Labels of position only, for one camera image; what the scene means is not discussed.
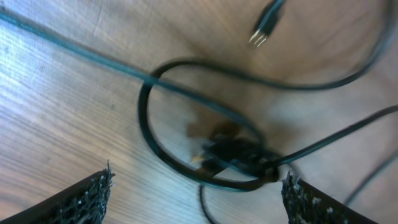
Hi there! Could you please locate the black cable bundle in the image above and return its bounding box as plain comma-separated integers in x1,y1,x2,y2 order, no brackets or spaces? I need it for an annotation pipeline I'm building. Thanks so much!
0,0,398,224

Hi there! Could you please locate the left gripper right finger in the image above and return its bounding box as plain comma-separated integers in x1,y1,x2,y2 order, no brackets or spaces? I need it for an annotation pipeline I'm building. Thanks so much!
281,172,376,224

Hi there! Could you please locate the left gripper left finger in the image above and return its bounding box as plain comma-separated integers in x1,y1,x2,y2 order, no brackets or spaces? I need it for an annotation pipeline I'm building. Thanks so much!
1,166,114,224

